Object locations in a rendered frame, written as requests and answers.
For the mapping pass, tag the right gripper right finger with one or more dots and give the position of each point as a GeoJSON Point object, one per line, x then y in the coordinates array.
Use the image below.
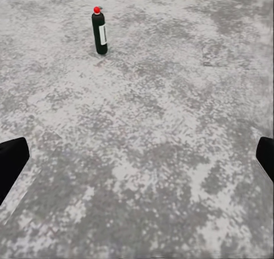
{"type": "Point", "coordinates": [265, 155]}

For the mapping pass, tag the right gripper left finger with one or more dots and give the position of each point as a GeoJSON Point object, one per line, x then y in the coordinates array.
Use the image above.
{"type": "Point", "coordinates": [14, 155]}

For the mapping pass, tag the insectifuge atomizer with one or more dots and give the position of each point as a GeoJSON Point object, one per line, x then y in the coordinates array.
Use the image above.
{"type": "Point", "coordinates": [99, 29]}

